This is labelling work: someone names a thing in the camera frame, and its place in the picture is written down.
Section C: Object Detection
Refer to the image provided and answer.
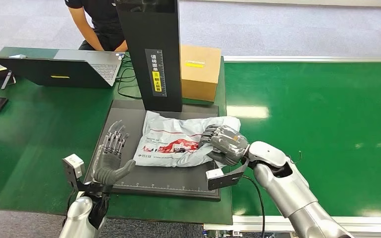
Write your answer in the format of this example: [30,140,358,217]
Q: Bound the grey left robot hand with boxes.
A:
[92,119,137,186]

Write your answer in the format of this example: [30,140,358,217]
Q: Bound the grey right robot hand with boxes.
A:
[199,124,250,167]

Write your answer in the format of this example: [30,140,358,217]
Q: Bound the grey poly mailer package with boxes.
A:
[133,111,242,169]

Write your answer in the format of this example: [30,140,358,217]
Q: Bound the brown cardboard delivery box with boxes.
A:
[180,44,222,103]

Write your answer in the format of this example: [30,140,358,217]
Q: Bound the green conveyor belt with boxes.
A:
[203,56,381,238]

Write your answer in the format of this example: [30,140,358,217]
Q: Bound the black inbound scanner machine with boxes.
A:
[84,0,221,202]

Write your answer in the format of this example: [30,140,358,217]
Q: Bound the dark open laptop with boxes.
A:
[0,49,125,89]

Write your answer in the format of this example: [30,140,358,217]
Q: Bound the person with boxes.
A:
[63,0,129,53]

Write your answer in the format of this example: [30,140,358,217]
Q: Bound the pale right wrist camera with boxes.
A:
[206,160,251,191]

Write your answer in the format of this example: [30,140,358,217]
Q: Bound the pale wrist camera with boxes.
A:
[206,160,251,191]
[61,153,86,191]

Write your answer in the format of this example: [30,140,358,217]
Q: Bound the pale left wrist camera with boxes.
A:
[61,153,86,191]

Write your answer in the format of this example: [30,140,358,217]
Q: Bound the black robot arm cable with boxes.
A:
[241,175,266,238]

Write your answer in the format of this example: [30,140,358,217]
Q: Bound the black desk cables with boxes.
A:
[115,53,144,100]

